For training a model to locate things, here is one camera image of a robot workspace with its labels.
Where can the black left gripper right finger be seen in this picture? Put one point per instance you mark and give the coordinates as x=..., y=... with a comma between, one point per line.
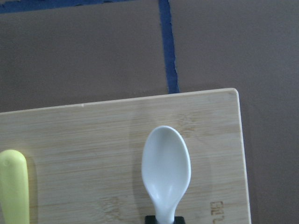
x=179, y=220

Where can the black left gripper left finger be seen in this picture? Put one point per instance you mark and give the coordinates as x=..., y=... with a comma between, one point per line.
x=150, y=219

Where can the white plastic spoon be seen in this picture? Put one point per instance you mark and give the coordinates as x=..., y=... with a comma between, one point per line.
x=166, y=171

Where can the bamboo cutting board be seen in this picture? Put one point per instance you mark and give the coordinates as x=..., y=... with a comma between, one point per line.
x=84, y=160

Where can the yellow plastic knife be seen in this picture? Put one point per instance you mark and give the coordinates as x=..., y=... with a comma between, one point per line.
x=14, y=188

